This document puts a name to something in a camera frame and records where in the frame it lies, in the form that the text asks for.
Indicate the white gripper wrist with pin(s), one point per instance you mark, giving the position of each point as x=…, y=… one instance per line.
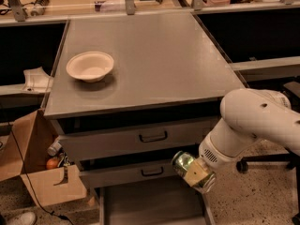
x=210, y=153

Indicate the crushed green soda can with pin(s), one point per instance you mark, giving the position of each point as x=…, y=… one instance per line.
x=180, y=164

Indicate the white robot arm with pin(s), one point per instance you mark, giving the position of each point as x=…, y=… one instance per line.
x=247, y=116

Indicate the grey top drawer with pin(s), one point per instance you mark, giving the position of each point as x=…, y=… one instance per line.
x=107, y=143

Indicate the grey drawer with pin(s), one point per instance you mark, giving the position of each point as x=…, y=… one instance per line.
x=127, y=174
x=107, y=143
x=163, y=201

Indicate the grey middle drawer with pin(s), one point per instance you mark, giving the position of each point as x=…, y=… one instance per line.
x=127, y=174

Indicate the grey bottom drawer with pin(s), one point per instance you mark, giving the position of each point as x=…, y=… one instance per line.
x=163, y=201

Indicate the grey metal drawer cabinet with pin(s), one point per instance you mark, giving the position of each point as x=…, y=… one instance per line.
x=165, y=69

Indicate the black office chair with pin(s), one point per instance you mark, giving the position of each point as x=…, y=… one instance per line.
x=292, y=91

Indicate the small bottle in box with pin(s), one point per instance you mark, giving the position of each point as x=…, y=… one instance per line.
x=54, y=148

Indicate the orange fruit in box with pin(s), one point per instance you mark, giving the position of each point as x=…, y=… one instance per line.
x=52, y=163

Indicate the beige paper bowl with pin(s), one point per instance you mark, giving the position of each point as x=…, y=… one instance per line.
x=90, y=67

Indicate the brown cardboard box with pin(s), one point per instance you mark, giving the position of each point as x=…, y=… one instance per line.
x=25, y=155

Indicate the white shoe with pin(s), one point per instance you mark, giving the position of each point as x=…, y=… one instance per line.
x=28, y=218

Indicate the white curved plastic part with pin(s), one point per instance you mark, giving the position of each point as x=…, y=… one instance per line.
x=37, y=81

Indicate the black white handheld tool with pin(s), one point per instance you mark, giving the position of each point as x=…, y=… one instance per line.
x=39, y=7

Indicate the grey metal post left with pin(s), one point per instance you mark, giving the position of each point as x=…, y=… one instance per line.
x=18, y=11

